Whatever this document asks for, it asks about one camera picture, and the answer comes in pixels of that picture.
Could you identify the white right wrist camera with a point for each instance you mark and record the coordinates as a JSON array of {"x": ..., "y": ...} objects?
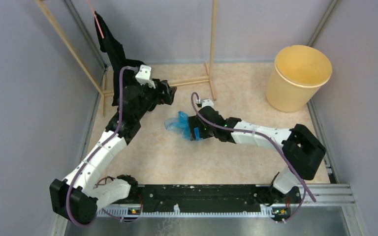
[{"x": 202, "y": 103}]

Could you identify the yellow plastic trash bin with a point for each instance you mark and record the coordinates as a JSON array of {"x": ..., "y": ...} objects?
[{"x": 299, "y": 71}]

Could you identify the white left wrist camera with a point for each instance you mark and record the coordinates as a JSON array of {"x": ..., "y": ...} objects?
[{"x": 143, "y": 76}]

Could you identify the blue plastic trash bag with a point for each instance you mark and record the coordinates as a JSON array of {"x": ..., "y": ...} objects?
[{"x": 179, "y": 125}]

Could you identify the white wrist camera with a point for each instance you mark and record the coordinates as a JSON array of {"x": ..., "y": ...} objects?
[
  {"x": 143, "y": 76},
  {"x": 202, "y": 103}
]

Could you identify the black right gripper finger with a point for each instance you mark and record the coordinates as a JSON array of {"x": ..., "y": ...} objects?
[
  {"x": 191, "y": 127},
  {"x": 196, "y": 134}
]

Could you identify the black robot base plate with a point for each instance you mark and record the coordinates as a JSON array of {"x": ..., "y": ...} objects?
[{"x": 213, "y": 198}]

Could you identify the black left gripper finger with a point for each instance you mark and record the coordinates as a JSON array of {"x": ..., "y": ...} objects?
[
  {"x": 166, "y": 88},
  {"x": 168, "y": 98}
]

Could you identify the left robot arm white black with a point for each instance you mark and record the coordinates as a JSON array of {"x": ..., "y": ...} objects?
[{"x": 77, "y": 197}]

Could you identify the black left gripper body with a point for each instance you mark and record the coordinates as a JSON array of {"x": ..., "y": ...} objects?
[{"x": 152, "y": 95}]

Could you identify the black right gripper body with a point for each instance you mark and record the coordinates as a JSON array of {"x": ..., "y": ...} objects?
[{"x": 205, "y": 132}]

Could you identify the black cloth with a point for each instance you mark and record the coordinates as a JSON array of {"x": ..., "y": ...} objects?
[{"x": 116, "y": 54}]

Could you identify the wooden drying rack frame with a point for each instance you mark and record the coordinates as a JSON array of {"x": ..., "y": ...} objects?
[{"x": 103, "y": 92}]

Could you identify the pink clothes hanger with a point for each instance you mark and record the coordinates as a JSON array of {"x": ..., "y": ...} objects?
[{"x": 96, "y": 19}]

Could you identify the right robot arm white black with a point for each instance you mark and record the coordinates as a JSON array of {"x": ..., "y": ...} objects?
[{"x": 299, "y": 148}]

